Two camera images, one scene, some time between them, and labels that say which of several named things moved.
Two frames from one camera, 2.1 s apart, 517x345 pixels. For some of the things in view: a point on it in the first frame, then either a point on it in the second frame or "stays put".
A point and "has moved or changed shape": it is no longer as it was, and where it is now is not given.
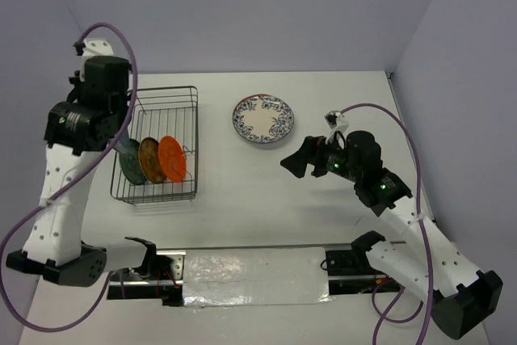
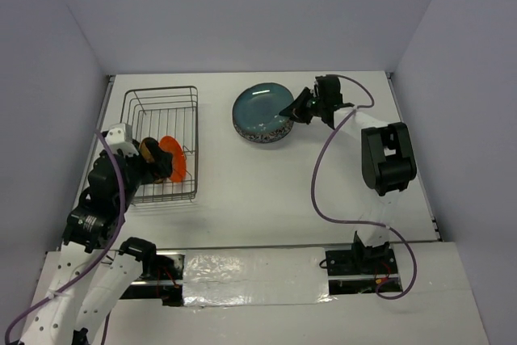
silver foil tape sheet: [255, 276] stays put
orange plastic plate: [172, 159] stays put
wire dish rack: [158, 112] stays put
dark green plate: [130, 164] has moved or changed shape
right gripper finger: [296, 163] -> [296, 109]
